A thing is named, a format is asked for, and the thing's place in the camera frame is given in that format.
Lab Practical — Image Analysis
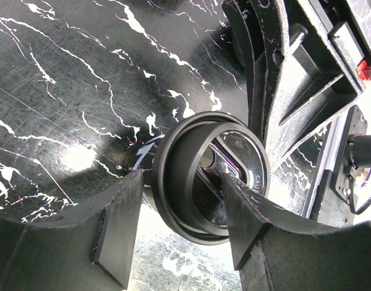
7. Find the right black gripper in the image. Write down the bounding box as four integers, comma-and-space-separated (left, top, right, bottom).
252, 1, 371, 169

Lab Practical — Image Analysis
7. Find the black plastic cup lid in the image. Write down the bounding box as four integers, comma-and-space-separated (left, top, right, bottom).
152, 112, 270, 246

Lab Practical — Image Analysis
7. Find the single black paper cup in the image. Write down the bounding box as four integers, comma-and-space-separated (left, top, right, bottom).
112, 134, 165, 212

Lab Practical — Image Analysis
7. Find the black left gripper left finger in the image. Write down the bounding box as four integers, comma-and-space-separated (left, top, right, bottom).
0, 170, 144, 290

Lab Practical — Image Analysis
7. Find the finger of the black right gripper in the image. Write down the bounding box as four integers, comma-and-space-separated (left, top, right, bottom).
222, 1, 258, 69

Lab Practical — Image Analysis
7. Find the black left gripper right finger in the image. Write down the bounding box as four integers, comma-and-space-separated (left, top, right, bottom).
222, 174, 371, 290

